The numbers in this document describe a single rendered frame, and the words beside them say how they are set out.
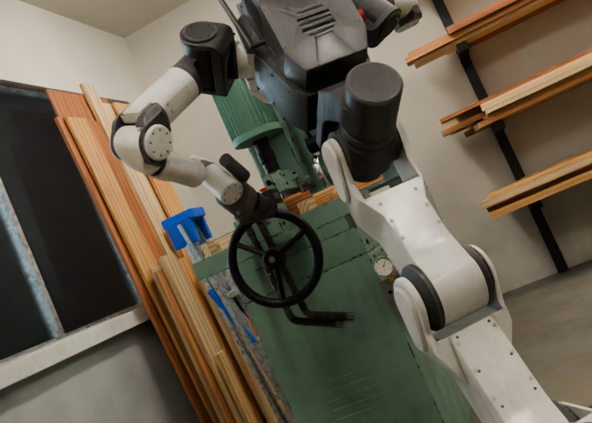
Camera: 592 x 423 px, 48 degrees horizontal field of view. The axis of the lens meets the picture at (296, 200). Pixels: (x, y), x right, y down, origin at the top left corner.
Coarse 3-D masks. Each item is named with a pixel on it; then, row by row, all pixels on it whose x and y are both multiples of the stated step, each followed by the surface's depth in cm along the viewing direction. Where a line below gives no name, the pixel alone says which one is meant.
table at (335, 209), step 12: (360, 192) 209; (324, 204) 205; (336, 204) 204; (300, 216) 208; (312, 216) 206; (324, 216) 205; (336, 216) 204; (276, 240) 200; (288, 240) 199; (240, 252) 204; (192, 264) 219; (204, 264) 217; (216, 264) 216; (204, 276) 218
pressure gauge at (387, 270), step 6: (378, 258) 195; (384, 258) 195; (378, 264) 195; (384, 264) 195; (390, 264) 194; (378, 270) 195; (384, 270) 195; (390, 270) 194; (384, 276) 195; (390, 276) 197
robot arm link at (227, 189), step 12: (228, 156) 163; (216, 168) 164; (228, 168) 164; (240, 168) 167; (204, 180) 164; (216, 180) 162; (228, 180) 161; (240, 180) 169; (216, 192) 162; (228, 192) 161; (240, 192) 164; (228, 204) 168; (240, 204) 169
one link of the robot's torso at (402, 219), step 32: (352, 192) 142; (384, 192) 142; (416, 192) 142; (384, 224) 140; (416, 224) 138; (416, 256) 134; (448, 256) 133; (480, 256) 133; (416, 288) 131; (448, 288) 129; (480, 288) 131; (448, 320) 131
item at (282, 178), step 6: (270, 174) 221; (276, 174) 221; (282, 174) 222; (288, 174) 228; (264, 180) 222; (270, 180) 222; (276, 180) 221; (282, 180) 221; (288, 180) 226; (294, 180) 233; (264, 186) 222; (270, 186) 222; (276, 186) 221; (282, 186) 221; (288, 186) 223; (294, 186) 229; (282, 192) 225
